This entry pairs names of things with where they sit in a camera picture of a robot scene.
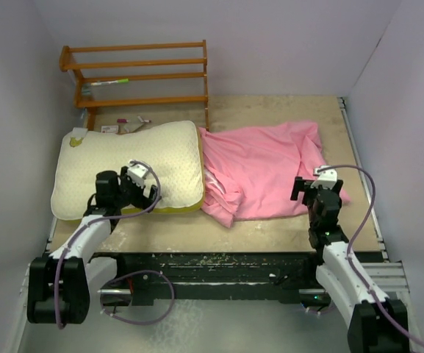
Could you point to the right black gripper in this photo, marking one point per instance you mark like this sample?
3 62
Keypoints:
303 185

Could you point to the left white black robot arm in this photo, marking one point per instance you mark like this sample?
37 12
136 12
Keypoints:
59 283

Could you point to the small white card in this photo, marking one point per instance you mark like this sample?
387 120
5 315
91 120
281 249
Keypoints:
110 129

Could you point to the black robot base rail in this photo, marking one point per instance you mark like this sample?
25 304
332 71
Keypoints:
285 277

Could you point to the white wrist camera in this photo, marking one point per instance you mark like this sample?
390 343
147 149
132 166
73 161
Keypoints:
326 177
138 171

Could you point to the green marker pen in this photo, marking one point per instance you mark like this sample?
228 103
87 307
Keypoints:
109 82

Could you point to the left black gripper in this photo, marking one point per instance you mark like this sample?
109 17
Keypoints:
142 201

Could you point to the orange wooden rack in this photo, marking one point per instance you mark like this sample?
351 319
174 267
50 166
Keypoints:
83 98

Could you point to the pink pillowcase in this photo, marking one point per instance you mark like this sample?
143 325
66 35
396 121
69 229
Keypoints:
249 172

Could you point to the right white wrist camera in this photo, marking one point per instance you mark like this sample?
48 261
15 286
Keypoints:
326 177

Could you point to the small white clip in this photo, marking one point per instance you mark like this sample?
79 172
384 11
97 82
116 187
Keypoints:
143 121

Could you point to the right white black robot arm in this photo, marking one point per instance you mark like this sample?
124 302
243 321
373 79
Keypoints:
376 323

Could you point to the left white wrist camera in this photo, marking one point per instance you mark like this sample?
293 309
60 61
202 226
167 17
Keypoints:
138 171

